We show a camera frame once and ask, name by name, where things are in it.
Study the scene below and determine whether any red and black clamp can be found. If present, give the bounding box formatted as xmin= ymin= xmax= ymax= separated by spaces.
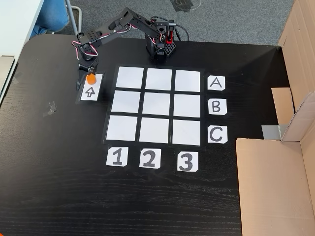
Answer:
xmin=166 ymin=19 xmax=177 ymax=47

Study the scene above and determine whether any white arrow paper sheet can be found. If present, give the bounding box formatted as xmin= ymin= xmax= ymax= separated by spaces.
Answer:
xmin=80 ymin=73 xmax=103 ymax=101

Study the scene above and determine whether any paper sheet letter B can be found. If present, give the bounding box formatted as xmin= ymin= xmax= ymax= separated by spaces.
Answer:
xmin=208 ymin=98 xmax=228 ymax=116

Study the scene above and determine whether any white desk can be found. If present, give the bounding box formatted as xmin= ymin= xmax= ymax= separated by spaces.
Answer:
xmin=0 ymin=0 xmax=45 ymax=106

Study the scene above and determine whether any clear tape scrap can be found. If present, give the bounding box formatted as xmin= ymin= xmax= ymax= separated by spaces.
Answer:
xmin=43 ymin=100 xmax=58 ymax=118

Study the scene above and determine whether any paper sheet number 3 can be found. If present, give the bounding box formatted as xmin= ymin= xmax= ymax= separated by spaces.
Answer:
xmin=177 ymin=151 xmax=199 ymax=173

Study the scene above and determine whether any paper sheet number 2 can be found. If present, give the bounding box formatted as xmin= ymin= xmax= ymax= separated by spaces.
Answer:
xmin=139 ymin=148 xmax=162 ymax=169

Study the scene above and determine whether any paper sheet letter A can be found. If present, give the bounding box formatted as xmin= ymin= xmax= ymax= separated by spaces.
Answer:
xmin=207 ymin=75 xmax=226 ymax=91

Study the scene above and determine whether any black floor tape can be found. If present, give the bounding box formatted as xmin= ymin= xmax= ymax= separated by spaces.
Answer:
xmin=170 ymin=0 xmax=197 ymax=12

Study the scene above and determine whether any grey tape strip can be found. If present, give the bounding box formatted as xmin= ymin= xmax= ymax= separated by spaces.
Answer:
xmin=261 ymin=124 xmax=289 ymax=141

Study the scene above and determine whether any white nine-square grid sheet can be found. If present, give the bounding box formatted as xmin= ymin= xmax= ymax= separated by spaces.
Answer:
xmin=105 ymin=65 xmax=201 ymax=145

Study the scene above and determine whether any paper sheet letter C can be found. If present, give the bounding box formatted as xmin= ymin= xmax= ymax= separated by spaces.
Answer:
xmin=207 ymin=125 xmax=228 ymax=144

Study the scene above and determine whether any person's leg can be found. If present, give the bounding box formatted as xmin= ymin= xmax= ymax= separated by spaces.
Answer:
xmin=29 ymin=0 xmax=71 ymax=38

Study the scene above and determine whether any paper sheet number 1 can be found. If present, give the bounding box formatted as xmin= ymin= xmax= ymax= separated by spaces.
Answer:
xmin=106 ymin=147 xmax=128 ymax=167

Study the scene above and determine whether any grey metal chair frame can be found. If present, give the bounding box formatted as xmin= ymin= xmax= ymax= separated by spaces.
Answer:
xmin=64 ymin=0 xmax=83 ymax=36

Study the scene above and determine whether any brown cardboard box wall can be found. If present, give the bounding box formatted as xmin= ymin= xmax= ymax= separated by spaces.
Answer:
xmin=235 ymin=0 xmax=315 ymax=236

